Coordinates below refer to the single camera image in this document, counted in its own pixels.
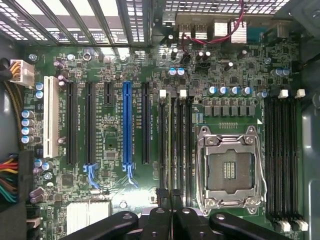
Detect red wire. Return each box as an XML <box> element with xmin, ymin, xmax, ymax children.
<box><xmin>180</xmin><ymin>0</ymin><xmax>248</xmax><ymax>56</ymax></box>

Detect tall silver finned heatsink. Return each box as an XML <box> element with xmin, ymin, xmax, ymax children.
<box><xmin>230</xmin><ymin>20</ymin><xmax>248</xmax><ymax>44</ymax></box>

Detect black main power connector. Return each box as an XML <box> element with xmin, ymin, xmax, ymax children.
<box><xmin>17</xmin><ymin>149</ymin><xmax>35</xmax><ymax>204</ymax></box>

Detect braided yellow black cable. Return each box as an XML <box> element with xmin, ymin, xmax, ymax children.
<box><xmin>3</xmin><ymin>81</ymin><xmax>25</xmax><ymax>151</ymax></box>

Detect yellow and black wires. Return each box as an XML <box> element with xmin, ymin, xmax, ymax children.
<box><xmin>0</xmin><ymin>57</ymin><xmax>21</xmax><ymax>82</ymax></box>

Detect white PCI expansion slot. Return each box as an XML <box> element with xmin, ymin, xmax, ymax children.
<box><xmin>43</xmin><ymin>75</ymin><xmax>60</xmax><ymax>159</ymax></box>

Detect silver chipset heatsink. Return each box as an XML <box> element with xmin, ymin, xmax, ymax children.
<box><xmin>65</xmin><ymin>200</ymin><xmax>111</xmax><ymax>236</ymax></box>

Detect small silver finned heatsink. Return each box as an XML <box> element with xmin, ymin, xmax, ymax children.
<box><xmin>213</xmin><ymin>21</ymin><xmax>229</xmax><ymax>36</ymax></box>

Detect silver locking lever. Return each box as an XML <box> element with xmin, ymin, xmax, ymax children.
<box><xmin>249</xmin><ymin>147</ymin><xmax>268</xmax><ymax>202</ymax></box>

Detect green motherboard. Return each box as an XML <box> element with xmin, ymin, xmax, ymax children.
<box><xmin>19</xmin><ymin>46</ymin><xmax>305</xmax><ymax>240</ymax></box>

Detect coloured power wire bundle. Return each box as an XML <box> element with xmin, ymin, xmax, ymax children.
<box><xmin>0</xmin><ymin>154</ymin><xmax>20</xmax><ymax>204</ymax></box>

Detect short black expansion slot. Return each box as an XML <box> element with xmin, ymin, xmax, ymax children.
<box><xmin>104</xmin><ymin>81</ymin><xmax>115</xmax><ymax>106</ymax></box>

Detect silver CPU socket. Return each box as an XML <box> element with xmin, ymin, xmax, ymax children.
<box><xmin>195</xmin><ymin>124</ymin><xmax>268</xmax><ymax>217</ymax></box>

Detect white power connector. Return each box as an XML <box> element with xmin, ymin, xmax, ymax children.
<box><xmin>9</xmin><ymin>59</ymin><xmax>36</xmax><ymax>88</ymax></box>

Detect long black expansion slot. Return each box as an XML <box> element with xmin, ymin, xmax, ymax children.
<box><xmin>141</xmin><ymin>82</ymin><xmax>152</xmax><ymax>165</ymax></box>
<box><xmin>84</xmin><ymin>81</ymin><xmax>99</xmax><ymax>190</ymax></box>
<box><xmin>66</xmin><ymin>81</ymin><xmax>79</xmax><ymax>166</ymax></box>

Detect blue expansion slot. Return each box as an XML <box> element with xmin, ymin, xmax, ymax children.
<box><xmin>121</xmin><ymin>81</ymin><xmax>139</xmax><ymax>189</ymax></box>

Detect metal USB port block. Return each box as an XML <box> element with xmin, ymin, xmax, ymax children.
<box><xmin>177</xmin><ymin>22</ymin><xmax>208</xmax><ymax>41</ymax></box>

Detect grey metal PC case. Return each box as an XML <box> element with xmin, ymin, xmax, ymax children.
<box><xmin>0</xmin><ymin>0</ymin><xmax>320</xmax><ymax>240</ymax></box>

